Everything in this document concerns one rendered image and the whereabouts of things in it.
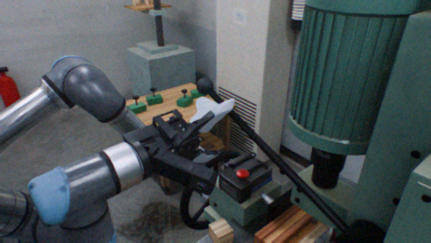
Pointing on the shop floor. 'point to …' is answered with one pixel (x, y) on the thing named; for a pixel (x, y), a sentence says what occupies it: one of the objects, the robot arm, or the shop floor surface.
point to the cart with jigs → (148, 106)
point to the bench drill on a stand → (158, 57)
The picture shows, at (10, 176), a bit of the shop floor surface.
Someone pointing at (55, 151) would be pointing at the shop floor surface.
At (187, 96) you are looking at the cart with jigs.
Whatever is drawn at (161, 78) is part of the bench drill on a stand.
